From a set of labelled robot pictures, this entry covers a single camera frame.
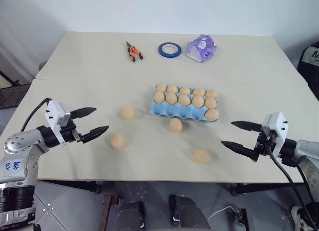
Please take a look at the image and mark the orange black pliers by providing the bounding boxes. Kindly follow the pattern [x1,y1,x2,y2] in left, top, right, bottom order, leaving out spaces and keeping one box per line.
[125,40,145,63]

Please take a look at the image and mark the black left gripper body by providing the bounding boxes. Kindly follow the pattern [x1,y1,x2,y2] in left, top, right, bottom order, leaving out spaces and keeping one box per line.
[60,119,85,144]

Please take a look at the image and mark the blue egg carton with eggs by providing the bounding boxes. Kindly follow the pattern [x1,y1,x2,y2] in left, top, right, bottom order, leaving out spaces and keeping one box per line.
[149,83,220,123]

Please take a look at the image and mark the black metal stand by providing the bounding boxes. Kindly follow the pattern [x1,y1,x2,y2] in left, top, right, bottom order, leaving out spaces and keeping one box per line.
[0,70,31,110]

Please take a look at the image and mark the black table leg bar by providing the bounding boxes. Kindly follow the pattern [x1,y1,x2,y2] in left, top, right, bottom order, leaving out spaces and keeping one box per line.
[229,183,301,196]
[46,180,102,195]

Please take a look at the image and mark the purple white tissue pack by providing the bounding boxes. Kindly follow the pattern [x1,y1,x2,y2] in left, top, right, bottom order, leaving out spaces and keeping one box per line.
[185,34,217,64]

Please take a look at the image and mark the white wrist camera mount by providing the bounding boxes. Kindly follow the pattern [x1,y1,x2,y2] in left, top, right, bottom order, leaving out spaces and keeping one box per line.
[44,99,72,144]
[261,112,290,157]

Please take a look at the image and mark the dark rounded shape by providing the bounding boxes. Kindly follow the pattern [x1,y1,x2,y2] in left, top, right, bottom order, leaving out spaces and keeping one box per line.
[116,200,147,231]
[168,194,210,231]

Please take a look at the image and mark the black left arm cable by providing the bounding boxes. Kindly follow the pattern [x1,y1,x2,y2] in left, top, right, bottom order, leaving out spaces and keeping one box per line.
[20,98,51,132]

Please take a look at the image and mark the rusty metal bar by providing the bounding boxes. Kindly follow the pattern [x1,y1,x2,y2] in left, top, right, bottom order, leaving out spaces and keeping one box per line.
[101,195,123,231]

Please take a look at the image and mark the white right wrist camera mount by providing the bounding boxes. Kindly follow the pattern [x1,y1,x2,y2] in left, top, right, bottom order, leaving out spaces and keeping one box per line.
[261,112,290,157]

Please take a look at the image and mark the blue tape roll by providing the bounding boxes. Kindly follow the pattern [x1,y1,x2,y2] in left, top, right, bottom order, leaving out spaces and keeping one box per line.
[158,42,182,59]

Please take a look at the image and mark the black bag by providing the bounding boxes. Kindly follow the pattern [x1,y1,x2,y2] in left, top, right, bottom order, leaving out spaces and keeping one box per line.
[297,41,319,101]

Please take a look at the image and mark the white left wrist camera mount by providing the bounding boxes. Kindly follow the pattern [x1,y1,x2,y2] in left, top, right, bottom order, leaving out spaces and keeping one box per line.
[44,99,72,144]

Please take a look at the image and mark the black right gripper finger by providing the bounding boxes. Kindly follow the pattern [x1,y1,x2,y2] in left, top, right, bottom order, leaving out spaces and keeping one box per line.
[230,120,264,132]
[220,140,257,159]

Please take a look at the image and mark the white black shoe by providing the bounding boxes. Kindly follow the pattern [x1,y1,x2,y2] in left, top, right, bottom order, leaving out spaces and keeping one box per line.
[291,202,319,231]

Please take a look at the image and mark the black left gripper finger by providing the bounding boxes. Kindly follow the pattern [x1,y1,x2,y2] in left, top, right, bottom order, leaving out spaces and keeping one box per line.
[80,125,110,144]
[69,107,98,120]

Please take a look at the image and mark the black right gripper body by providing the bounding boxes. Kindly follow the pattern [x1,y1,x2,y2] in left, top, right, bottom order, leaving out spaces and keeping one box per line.
[251,129,274,164]

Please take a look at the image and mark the thin white cable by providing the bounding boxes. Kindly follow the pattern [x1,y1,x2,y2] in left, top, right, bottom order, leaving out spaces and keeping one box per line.
[207,204,240,221]

